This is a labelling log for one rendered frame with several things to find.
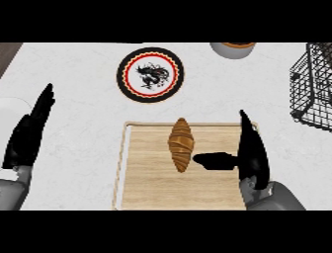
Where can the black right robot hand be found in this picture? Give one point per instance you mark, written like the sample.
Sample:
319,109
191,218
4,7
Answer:
252,148

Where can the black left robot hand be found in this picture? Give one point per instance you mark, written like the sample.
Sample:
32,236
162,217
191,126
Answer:
29,131

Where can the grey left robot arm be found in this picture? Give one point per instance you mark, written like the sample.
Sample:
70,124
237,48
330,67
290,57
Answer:
4,191

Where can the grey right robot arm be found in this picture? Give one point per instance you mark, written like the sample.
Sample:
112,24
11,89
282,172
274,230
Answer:
270,196

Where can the brown croissant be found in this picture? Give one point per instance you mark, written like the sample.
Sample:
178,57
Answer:
181,145

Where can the pale wooden tray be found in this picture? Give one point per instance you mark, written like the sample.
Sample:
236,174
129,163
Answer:
184,184

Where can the grey bowl with orange rim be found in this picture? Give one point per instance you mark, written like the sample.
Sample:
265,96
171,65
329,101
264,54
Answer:
234,49

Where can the black red patterned plate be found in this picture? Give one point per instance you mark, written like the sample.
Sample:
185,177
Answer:
151,74

